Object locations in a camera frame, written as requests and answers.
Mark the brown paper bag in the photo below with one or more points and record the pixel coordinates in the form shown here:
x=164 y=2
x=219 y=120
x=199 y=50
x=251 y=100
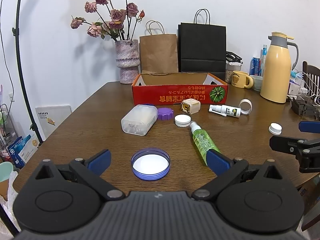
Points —
x=158 y=52

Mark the black paper bag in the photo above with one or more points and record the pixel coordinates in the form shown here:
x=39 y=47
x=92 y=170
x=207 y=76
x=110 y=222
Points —
x=201 y=46

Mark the blue soda can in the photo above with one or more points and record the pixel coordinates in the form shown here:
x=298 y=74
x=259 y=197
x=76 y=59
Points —
x=255 y=68

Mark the white ridged cap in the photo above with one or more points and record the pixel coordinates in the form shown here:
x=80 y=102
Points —
x=182 y=120

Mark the white spray bottle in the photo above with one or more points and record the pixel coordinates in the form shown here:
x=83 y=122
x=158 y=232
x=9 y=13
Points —
x=224 y=110

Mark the pale ceramic bowl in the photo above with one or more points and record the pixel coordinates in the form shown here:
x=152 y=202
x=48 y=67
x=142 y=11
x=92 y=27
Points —
x=257 y=82

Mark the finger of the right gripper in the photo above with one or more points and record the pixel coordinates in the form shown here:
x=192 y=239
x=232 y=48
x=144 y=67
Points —
x=309 y=126
x=305 y=151

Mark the translucent plastic container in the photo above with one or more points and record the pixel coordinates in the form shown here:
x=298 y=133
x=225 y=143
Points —
x=139 y=120

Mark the black clip device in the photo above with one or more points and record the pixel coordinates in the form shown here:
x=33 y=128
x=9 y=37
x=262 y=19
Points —
x=302 y=107

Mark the red cardboard box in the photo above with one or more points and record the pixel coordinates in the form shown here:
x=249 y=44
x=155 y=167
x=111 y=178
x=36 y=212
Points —
x=173 y=88

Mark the white tape roll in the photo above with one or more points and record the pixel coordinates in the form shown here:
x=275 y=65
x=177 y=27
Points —
x=246 y=106

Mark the large purple-rimmed white lid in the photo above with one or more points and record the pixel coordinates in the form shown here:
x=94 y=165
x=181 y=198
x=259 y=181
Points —
x=150 y=164

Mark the purple textured vase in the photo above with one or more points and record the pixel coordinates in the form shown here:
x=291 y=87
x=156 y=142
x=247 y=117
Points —
x=127 y=60

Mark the dried pink rose bouquet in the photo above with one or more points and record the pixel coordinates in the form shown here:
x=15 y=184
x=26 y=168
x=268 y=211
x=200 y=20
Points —
x=118 y=24

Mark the blue white package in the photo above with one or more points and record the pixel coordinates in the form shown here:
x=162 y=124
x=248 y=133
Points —
x=23 y=149

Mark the clear plastic bottle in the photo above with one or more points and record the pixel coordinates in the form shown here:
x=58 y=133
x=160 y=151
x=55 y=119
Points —
x=262 y=60

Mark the yellow bear mug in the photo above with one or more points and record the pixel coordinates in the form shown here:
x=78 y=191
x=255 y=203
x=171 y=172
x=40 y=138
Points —
x=242 y=80

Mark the green spray bottle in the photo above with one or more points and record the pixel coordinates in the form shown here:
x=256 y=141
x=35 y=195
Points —
x=202 y=140

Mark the black hangers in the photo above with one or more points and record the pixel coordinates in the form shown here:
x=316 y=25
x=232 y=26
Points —
x=232 y=57

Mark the mint green bowl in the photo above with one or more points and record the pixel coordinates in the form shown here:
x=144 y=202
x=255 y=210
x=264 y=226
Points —
x=5 y=170

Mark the purple ridged cap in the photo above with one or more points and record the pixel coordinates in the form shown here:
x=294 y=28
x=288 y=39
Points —
x=165 y=113

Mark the yellow thermos jug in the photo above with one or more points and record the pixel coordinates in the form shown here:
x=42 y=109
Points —
x=278 y=67

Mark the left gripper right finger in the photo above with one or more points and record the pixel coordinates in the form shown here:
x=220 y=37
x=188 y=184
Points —
x=251 y=198

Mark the grain storage jar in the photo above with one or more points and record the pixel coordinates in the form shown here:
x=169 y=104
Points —
x=230 y=68

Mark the small white bottle cap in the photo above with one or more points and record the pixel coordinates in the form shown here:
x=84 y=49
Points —
x=275 y=128

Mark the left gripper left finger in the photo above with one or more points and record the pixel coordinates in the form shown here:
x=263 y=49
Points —
x=59 y=198

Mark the dark wooden chair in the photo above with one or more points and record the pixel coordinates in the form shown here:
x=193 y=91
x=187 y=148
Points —
x=311 y=75

